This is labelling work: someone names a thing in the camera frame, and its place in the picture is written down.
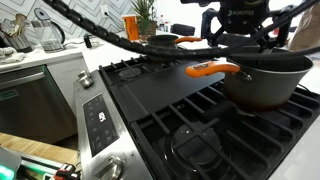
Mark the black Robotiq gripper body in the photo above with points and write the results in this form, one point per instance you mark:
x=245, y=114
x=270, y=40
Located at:
x=243, y=16

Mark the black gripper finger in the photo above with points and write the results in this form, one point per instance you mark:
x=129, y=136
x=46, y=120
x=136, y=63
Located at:
x=285, y=23
x=210, y=23

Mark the black stove griddle plate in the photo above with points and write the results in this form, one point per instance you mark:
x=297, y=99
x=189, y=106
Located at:
x=166, y=86

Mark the silver stove knob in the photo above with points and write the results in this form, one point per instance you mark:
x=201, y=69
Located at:
x=86, y=81
x=111, y=168
x=84, y=74

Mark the stainless steel gas stove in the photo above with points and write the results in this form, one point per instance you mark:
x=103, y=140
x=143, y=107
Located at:
x=100, y=160

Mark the brown paper bag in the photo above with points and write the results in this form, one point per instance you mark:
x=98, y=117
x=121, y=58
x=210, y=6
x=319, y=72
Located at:
x=305, y=33

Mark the black chair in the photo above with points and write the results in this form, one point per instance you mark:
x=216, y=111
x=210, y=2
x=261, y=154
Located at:
x=183, y=30

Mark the potted green plant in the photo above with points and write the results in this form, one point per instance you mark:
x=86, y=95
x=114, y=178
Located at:
x=148, y=28

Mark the orange drink mix canister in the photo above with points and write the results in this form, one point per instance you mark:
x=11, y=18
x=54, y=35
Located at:
x=130, y=28

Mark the glass electric kettle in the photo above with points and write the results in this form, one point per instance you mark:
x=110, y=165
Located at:
x=48, y=40

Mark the wooden spoon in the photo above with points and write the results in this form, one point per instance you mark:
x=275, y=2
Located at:
x=20, y=23

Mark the metal utensil holder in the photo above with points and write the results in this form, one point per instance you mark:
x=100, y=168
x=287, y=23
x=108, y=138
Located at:
x=18, y=43

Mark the stainless steel dishwasher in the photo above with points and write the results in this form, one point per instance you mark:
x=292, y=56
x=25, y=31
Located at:
x=33, y=106

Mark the striped dish towel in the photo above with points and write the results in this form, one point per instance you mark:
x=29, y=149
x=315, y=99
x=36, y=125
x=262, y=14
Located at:
x=10, y=56

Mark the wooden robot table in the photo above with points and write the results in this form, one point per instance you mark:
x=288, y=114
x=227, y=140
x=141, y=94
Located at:
x=36, y=148

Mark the white wall outlet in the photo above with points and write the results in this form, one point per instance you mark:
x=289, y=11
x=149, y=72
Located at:
x=104, y=10

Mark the robot mount plate green light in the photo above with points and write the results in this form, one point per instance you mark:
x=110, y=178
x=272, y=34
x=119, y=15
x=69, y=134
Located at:
x=6, y=173

